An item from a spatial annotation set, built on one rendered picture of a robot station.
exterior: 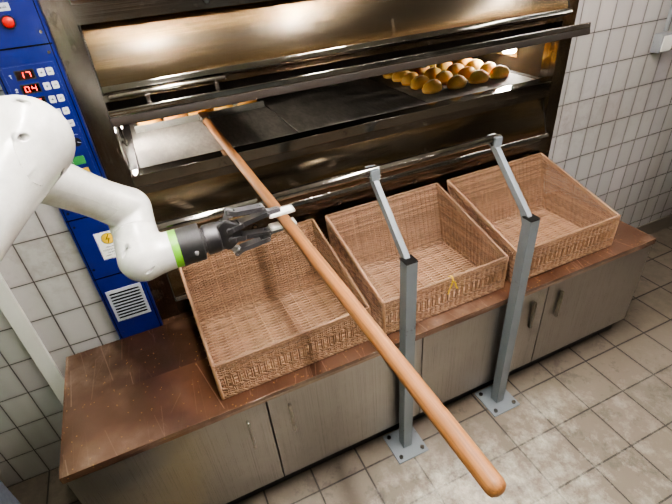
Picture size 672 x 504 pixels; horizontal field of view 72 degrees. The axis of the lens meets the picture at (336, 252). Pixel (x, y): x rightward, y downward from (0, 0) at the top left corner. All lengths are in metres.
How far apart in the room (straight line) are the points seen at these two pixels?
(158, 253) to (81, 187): 0.21
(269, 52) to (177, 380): 1.13
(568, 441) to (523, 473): 0.26
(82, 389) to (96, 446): 0.26
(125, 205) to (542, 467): 1.78
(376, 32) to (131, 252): 1.12
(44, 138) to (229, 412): 1.06
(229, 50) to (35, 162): 0.97
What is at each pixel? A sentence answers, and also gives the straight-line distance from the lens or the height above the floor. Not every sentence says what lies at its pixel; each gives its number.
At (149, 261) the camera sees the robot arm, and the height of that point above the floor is 1.21.
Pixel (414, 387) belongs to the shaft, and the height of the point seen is 1.20.
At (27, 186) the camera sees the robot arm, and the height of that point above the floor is 1.54.
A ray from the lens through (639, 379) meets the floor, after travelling 2.60.
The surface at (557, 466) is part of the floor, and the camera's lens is 2.17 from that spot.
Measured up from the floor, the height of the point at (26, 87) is 1.50.
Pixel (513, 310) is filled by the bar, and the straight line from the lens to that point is 1.88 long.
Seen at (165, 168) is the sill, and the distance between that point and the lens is 1.67.
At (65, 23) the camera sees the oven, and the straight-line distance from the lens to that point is 1.56.
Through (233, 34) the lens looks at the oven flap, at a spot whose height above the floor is 1.55.
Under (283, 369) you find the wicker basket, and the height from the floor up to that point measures 0.61.
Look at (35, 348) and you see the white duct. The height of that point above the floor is 0.65.
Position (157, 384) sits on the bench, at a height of 0.58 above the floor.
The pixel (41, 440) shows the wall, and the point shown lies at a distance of 2.34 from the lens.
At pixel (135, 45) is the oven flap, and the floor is 1.56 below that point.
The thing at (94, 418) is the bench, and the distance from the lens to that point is 1.72.
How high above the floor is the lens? 1.77
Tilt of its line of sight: 34 degrees down
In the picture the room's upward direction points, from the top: 5 degrees counter-clockwise
